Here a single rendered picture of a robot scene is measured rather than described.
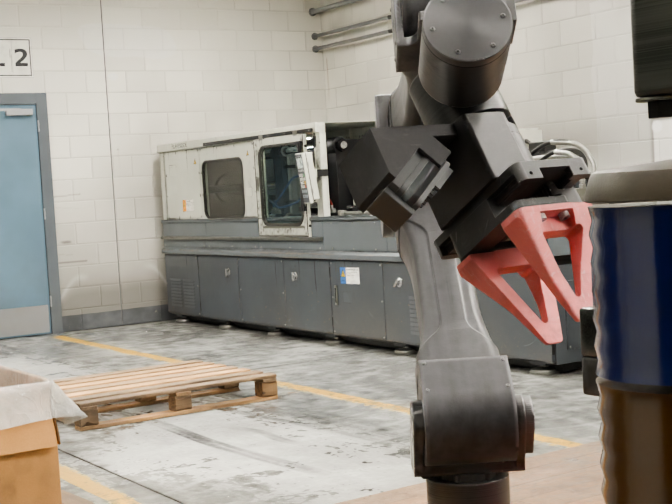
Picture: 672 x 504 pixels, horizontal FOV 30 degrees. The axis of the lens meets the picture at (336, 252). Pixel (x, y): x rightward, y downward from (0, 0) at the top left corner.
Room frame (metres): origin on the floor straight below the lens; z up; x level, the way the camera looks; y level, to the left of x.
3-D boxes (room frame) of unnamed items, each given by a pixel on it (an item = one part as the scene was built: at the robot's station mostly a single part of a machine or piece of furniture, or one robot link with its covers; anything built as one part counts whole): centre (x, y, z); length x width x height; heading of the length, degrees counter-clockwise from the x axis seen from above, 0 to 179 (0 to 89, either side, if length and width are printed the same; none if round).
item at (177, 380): (7.22, 1.15, 0.07); 1.20 x 1.00 x 0.14; 124
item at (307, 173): (9.47, 0.15, 1.27); 0.23 x 0.18 x 0.38; 122
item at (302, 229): (9.89, 0.41, 1.21); 0.86 x 0.10 x 0.79; 32
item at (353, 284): (9.88, -0.20, 0.49); 5.51 x 1.02 x 0.97; 32
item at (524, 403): (0.92, -0.09, 1.00); 0.09 x 0.06 x 0.06; 90
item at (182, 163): (10.95, 0.47, 1.24); 2.95 x 0.98 x 0.90; 32
